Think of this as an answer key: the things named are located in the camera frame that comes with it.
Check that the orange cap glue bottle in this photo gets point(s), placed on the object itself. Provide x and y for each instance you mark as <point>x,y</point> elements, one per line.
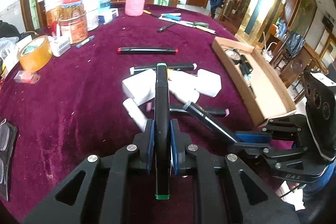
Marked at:
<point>181,80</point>

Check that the orange tea tin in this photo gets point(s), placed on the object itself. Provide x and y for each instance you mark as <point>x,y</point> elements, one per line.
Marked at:
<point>74,28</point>

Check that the person's right hand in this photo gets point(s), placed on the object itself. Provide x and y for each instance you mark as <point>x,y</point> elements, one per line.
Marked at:
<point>294,196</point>

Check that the white small bottle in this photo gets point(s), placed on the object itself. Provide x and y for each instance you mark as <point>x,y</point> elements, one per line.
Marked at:
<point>184,95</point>

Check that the black marker white caps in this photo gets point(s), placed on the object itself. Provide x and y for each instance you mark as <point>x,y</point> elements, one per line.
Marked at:
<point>177,67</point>

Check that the black gel pen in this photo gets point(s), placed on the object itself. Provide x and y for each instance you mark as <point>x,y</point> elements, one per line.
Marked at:
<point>210,123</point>

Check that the cardboard box tray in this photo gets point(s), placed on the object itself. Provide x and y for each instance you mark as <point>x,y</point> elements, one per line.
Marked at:
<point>264,94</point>

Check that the black marker red caps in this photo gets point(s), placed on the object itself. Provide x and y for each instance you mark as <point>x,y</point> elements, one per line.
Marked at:
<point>146,51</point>

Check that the white plastic jar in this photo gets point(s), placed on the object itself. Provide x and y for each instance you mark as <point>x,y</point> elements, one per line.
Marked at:
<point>91,9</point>

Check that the white power adapter large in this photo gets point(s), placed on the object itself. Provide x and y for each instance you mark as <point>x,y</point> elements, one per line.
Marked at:
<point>140,87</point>

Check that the black electrical tape roll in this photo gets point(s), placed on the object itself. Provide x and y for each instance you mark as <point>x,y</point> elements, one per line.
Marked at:
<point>234,56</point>

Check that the green pen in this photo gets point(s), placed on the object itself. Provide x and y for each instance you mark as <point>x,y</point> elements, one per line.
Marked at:
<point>202,24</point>

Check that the blue white small box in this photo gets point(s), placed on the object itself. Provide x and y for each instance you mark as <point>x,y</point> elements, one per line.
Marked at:
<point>106,16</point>

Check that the clear plastic small case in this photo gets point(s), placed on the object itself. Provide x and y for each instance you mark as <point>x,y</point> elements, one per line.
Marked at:
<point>26,77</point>

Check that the black pen on table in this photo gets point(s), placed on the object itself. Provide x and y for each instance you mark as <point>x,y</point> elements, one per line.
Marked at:
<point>164,28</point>

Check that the eyeglasses in case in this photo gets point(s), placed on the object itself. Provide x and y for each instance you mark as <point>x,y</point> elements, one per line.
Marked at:
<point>9,135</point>

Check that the white power adapter small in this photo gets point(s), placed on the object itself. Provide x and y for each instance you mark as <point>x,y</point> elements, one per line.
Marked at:
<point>208,83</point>

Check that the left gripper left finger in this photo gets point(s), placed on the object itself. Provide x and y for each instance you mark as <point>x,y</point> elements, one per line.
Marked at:
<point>96,190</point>

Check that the white deli marker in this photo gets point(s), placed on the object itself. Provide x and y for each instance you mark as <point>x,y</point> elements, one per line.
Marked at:
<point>135,114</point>

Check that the blue whiteboard marker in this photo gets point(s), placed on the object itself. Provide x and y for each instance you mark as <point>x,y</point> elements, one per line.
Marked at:
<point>84,42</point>

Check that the yellow packing tape roll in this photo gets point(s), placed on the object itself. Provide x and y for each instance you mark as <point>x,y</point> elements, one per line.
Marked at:
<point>35,54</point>

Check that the small white barcode box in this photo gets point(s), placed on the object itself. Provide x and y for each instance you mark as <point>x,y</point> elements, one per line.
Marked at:
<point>59,45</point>

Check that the black marker green caps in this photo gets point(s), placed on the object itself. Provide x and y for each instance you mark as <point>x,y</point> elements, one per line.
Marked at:
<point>162,135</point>

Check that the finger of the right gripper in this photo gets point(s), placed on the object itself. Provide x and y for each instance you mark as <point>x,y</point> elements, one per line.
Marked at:
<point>253,136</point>
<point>250,150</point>

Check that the black marker pink caps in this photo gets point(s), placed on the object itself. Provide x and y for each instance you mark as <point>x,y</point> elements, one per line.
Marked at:
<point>179,109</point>

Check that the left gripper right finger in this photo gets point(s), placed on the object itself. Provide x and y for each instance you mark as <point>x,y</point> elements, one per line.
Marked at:
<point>225,189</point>

